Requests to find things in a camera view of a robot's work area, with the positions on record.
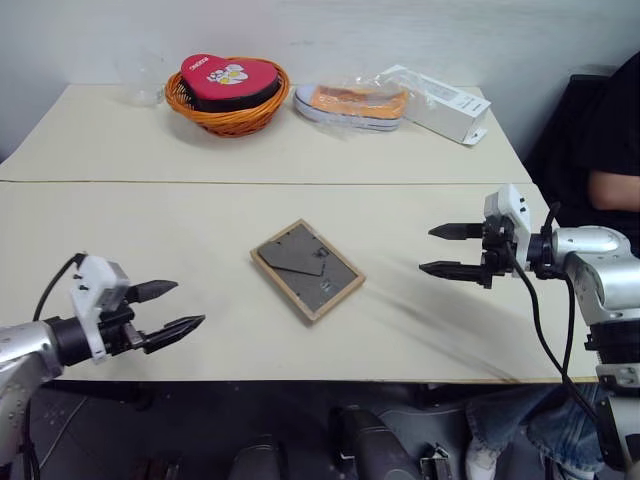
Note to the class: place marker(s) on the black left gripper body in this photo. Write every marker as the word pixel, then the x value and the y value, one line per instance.
pixel 119 332

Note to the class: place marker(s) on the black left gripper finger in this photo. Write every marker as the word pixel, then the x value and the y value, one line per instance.
pixel 152 289
pixel 172 332

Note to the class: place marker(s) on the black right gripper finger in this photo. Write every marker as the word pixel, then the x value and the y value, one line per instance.
pixel 452 231
pixel 450 270

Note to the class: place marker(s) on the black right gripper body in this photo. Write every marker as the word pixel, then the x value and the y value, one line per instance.
pixel 497 247

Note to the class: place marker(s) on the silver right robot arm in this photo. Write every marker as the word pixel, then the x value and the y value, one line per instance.
pixel 595 280

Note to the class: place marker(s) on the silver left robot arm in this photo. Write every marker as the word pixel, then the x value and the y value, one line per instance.
pixel 22 345

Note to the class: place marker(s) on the white cardboard box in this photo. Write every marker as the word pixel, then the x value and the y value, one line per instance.
pixel 442 107

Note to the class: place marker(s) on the person in black shirt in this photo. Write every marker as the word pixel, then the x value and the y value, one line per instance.
pixel 607 145

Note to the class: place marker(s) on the dark rounded robot leg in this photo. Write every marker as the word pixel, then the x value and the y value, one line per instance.
pixel 257 457
pixel 372 440

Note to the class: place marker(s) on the orange sneaker in plastic bag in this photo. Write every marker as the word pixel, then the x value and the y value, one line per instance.
pixel 352 107

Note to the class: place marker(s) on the orange wicker basket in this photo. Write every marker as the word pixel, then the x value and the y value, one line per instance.
pixel 227 107

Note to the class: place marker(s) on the clear plastic cup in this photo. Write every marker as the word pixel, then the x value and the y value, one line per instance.
pixel 141 80

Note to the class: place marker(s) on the red heart-shaped box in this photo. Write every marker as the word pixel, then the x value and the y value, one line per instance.
pixel 227 82

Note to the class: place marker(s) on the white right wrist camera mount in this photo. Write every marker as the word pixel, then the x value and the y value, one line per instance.
pixel 515 220

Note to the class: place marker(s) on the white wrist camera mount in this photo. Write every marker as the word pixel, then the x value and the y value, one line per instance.
pixel 515 220
pixel 94 290

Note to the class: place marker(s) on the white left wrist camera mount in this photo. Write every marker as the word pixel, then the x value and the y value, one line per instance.
pixel 94 290

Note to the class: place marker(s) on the wooden picture frame face down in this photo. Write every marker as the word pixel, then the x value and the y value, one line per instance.
pixel 306 270

